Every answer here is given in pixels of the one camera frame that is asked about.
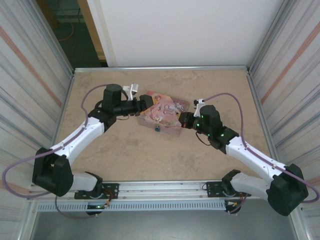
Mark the pink storybook tin box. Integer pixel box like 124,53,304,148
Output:
136,90,191,138

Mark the corrugated translucent side panel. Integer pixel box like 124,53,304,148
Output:
249,0,320,240
0,0,75,240

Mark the grey metal shelf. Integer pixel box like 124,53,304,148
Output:
29,211,301,240

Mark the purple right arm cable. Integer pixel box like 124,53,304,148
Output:
203,92,320,216

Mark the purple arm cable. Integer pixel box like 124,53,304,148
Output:
1,84,126,220
203,92,320,216

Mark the aluminium rear frame bar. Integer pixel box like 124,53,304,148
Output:
73,65,251,74

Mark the aluminium side frame bar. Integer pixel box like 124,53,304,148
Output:
245,69,287,179
49,71,76,151

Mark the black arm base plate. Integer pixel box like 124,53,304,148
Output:
204,181,252,199
74,182,120,200

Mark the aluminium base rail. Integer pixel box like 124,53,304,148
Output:
26,180,300,201

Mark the orange floor cable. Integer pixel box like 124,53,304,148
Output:
57,21,76,42

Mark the wooden door frame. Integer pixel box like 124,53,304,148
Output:
76,0,109,61

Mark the white slotted cable duct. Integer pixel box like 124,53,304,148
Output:
36,201,230,213

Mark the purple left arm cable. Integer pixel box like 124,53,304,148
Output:
1,84,126,220

